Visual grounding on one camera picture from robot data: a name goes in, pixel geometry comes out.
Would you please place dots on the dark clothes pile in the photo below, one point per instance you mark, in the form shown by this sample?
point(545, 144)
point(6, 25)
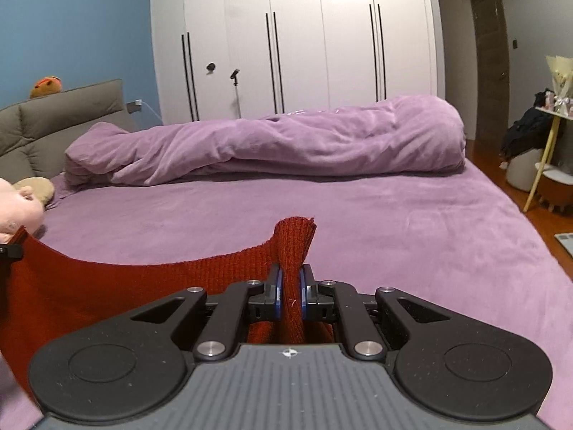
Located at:
point(526, 130)

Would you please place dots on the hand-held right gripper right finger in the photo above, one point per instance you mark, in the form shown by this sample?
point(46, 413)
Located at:
point(305, 293)

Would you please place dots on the white round pouf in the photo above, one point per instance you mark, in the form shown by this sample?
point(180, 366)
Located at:
point(523, 170)

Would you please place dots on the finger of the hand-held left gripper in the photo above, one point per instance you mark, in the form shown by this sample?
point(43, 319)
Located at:
point(11, 251)

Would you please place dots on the white wall charger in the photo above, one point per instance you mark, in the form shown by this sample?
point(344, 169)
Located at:
point(133, 106)

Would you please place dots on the bed with purple sheet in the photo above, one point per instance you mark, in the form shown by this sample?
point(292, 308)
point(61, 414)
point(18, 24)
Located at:
point(403, 242)

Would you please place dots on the side table with yellow legs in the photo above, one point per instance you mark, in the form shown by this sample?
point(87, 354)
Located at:
point(544, 156)

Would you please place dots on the tan plush toy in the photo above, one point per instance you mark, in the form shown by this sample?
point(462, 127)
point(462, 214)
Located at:
point(38, 188)

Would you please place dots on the red knit cardigan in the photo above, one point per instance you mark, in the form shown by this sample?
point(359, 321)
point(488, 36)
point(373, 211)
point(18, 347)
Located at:
point(89, 286)

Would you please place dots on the purple duvet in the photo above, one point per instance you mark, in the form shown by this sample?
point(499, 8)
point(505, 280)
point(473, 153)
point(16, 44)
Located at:
point(268, 143)

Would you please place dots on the white wardrobe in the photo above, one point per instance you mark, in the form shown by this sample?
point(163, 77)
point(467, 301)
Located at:
point(313, 31)

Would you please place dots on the grey bathroom scale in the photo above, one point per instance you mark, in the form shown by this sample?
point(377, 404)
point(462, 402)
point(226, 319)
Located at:
point(565, 242)

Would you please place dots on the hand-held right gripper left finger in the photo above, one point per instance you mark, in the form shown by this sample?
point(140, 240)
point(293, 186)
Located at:
point(277, 293)

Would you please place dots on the wrapped flower bouquet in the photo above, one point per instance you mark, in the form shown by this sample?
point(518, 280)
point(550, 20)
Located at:
point(559, 76)

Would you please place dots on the pink plush toy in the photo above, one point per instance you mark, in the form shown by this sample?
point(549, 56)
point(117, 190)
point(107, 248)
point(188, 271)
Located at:
point(13, 210)

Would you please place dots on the small round footstool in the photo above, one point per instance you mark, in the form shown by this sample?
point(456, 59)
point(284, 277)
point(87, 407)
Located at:
point(557, 192)

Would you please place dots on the brown wooden door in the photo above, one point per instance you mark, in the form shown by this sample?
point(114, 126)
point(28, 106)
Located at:
point(490, 53)

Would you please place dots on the grey padded headboard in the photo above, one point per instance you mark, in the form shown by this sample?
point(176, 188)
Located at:
point(53, 130)

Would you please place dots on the round black wall knob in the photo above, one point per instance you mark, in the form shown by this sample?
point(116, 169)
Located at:
point(210, 67)

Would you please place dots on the orange plush toy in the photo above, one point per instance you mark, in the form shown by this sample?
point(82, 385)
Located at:
point(47, 87)

